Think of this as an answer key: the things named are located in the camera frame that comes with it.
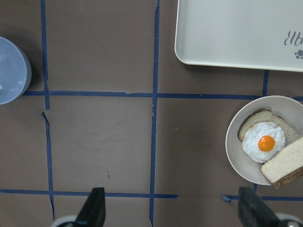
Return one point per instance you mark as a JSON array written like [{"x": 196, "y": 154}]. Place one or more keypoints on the blue bowl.
[{"x": 15, "y": 71}]

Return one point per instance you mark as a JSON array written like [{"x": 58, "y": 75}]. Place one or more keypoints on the bread slice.
[
  {"x": 264, "y": 115},
  {"x": 286, "y": 166}
]

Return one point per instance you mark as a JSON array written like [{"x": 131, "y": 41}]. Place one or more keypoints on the fried egg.
[{"x": 263, "y": 140}]

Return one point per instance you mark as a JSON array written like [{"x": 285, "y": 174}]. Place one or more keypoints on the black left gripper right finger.
[{"x": 253, "y": 212}]

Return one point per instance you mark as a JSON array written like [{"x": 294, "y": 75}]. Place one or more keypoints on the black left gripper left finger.
[{"x": 93, "y": 212}]

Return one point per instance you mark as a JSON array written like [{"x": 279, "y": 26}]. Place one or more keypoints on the cream tray with lettering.
[{"x": 252, "y": 34}]

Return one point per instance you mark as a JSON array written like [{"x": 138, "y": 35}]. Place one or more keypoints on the white round plate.
[{"x": 285, "y": 107}]

